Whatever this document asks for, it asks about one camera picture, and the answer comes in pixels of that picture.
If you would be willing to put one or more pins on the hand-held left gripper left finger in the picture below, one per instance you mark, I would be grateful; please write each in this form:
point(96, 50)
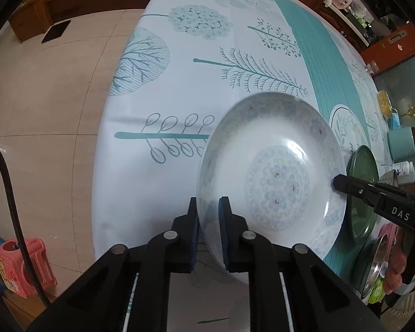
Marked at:
point(194, 238)

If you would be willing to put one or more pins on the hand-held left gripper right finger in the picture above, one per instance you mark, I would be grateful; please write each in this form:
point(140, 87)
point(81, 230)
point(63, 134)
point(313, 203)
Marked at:
point(224, 238)

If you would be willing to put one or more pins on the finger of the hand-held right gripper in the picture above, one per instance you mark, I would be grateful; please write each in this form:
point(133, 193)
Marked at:
point(349, 185)

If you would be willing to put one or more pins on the green plate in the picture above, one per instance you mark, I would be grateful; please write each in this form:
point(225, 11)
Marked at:
point(361, 166)

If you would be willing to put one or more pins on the stainless steel bowl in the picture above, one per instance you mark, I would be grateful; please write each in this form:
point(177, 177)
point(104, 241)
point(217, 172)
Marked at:
point(377, 266)

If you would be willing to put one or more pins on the white floral plate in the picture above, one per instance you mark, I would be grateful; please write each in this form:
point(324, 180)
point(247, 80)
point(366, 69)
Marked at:
point(273, 166)

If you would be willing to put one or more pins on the person's right hand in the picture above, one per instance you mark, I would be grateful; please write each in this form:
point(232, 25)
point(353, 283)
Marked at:
point(396, 266)

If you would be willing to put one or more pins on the small steel cup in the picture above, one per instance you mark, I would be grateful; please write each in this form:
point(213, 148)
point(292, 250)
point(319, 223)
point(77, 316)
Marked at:
point(389, 178)

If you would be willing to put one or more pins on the white pill bottle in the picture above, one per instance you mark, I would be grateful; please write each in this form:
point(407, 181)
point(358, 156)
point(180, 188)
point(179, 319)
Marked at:
point(403, 171)

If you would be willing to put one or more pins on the teal canister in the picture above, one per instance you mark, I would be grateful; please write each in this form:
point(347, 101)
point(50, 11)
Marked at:
point(401, 143)

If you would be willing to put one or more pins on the tree print tablecloth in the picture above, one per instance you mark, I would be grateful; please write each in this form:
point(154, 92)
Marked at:
point(141, 179)

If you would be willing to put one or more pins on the blue face mask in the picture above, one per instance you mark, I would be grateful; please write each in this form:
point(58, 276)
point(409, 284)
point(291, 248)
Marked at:
point(394, 119)

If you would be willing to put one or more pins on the green wet wipes pack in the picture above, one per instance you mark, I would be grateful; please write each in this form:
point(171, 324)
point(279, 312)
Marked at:
point(377, 290)

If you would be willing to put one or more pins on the yellow packet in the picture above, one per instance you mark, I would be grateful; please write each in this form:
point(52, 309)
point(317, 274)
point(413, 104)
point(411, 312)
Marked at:
point(384, 103)

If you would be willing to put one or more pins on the red wooden cabinet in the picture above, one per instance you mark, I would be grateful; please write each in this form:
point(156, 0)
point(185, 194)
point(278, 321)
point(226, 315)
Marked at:
point(394, 52)

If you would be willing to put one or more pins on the pink plastic stool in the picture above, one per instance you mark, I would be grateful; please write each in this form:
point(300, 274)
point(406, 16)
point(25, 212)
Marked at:
point(27, 266)

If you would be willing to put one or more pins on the black floor mat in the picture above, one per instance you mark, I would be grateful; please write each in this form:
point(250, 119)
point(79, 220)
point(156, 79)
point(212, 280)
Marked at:
point(55, 31)

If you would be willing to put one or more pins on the low wooden cabinet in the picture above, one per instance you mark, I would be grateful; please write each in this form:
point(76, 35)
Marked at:
point(90, 3)

